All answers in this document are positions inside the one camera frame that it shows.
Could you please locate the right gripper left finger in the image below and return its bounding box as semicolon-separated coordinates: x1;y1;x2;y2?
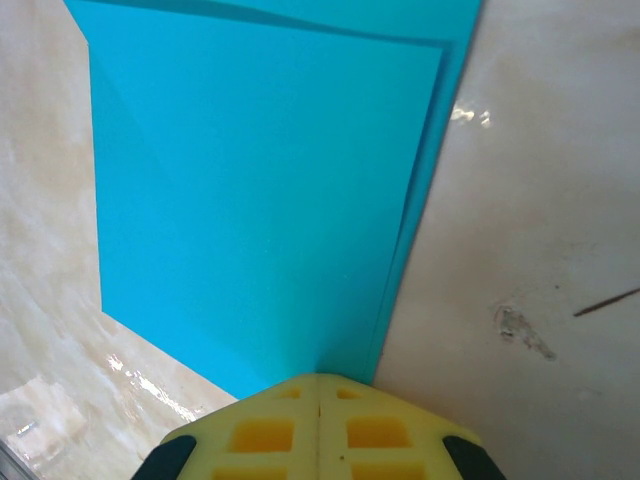
130;372;321;480

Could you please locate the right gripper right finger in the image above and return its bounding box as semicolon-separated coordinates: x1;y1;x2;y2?
319;372;507;480

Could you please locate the blue paper sheet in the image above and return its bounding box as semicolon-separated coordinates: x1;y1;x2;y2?
62;0;485;401

